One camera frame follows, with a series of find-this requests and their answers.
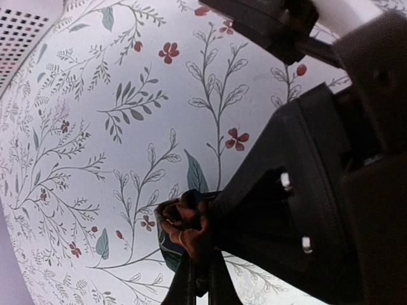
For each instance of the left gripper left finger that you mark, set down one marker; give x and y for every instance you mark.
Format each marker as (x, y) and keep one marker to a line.
(182, 290)

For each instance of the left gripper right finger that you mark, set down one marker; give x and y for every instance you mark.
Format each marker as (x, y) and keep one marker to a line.
(221, 288)

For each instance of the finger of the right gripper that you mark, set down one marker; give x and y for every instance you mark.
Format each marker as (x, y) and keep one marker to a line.
(280, 210)

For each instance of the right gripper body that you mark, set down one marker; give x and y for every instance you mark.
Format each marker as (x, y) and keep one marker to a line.
(369, 45)

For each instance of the brown green patterned tie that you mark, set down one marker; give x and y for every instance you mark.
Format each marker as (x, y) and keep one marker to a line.
(183, 228)

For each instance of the floral tablecloth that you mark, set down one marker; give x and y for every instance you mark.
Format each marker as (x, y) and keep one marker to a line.
(121, 106)

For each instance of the white plastic basket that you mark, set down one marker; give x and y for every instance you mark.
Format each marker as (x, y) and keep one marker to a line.
(23, 24)

